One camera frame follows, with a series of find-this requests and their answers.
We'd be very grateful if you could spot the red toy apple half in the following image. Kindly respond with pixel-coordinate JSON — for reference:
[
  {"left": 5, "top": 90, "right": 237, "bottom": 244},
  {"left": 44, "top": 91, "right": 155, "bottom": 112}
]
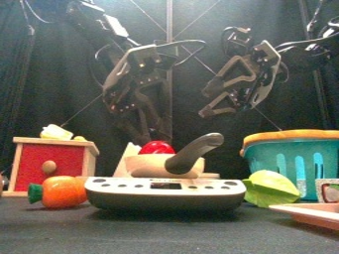
[{"left": 137, "top": 140, "right": 177, "bottom": 156}]

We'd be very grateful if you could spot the light wooden board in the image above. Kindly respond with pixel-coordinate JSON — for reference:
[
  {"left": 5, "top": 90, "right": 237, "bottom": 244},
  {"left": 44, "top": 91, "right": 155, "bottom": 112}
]
[{"left": 112, "top": 142, "right": 143, "bottom": 179}]

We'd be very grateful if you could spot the pale yellow toy food piece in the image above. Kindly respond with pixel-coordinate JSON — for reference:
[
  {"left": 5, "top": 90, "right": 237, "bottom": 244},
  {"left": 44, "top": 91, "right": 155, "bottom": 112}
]
[{"left": 39, "top": 123, "right": 76, "bottom": 141}]

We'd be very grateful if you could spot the grey digital kitchen scale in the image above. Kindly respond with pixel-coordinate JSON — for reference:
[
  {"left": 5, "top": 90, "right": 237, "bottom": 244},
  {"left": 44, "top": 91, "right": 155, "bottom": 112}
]
[{"left": 84, "top": 176, "right": 248, "bottom": 214}]

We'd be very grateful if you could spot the red wooden drawer box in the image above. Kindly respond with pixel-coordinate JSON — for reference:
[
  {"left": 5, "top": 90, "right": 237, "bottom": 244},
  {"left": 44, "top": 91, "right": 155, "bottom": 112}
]
[{"left": 3, "top": 136, "right": 100, "bottom": 198}]

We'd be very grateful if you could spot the teal basket orange rim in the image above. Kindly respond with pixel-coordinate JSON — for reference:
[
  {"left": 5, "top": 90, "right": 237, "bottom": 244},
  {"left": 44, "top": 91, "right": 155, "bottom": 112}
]
[{"left": 239, "top": 128, "right": 339, "bottom": 202}]

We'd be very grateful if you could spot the orange toy carrot green top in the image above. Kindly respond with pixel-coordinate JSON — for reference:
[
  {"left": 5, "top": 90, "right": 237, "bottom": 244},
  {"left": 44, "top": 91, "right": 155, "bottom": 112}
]
[{"left": 27, "top": 175, "right": 88, "bottom": 210}]

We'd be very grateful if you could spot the green toy lettuce leaf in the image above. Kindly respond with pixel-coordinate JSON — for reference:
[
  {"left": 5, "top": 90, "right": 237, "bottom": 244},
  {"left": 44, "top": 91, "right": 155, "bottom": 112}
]
[{"left": 241, "top": 169, "right": 302, "bottom": 209}]

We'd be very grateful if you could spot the small white framed toy card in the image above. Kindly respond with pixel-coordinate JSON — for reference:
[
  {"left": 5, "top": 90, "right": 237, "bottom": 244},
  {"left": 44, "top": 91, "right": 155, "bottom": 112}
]
[{"left": 314, "top": 178, "right": 339, "bottom": 204}]

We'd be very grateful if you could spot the pink plate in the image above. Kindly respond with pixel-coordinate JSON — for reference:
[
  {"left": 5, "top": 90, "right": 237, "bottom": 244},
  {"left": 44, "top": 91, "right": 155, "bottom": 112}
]
[{"left": 267, "top": 201, "right": 339, "bottom": 232}]

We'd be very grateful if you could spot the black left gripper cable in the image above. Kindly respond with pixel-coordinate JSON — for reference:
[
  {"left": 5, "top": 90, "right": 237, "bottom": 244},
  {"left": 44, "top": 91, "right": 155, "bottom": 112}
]
[{"left": 152, "top": 39, "right": 209, "bottom": 68}]

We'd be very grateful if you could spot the wooden toy pan grey handle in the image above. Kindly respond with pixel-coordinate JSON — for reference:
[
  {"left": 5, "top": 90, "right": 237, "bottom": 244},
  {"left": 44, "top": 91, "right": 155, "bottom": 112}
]
[{"left": 123, "top": 132, "right": 225, "bottom": 180}]

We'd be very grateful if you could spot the vertical metal frame pole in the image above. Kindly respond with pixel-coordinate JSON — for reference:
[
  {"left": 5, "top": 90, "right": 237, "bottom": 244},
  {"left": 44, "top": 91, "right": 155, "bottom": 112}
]
[{"left": 165, "top": 0, "right": 175, "bottom": 143}]

